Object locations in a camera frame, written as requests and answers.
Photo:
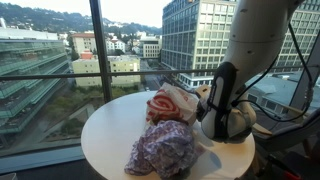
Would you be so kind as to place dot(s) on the white plastic Target bag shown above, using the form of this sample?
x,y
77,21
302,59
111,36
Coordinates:
x,y
171,103

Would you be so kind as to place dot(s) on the purple checkered cloth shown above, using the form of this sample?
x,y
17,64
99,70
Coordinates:
x,y
166,148

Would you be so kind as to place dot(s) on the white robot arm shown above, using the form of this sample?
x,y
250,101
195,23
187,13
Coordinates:
x,y
256,36

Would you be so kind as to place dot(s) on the round white table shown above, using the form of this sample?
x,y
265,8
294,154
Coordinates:
x,y
110,132

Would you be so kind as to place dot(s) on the window railing bar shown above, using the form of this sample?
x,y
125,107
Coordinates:
x,y
99,74

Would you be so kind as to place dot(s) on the dark office chair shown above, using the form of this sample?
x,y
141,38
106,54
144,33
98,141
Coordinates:
x,y
289,134

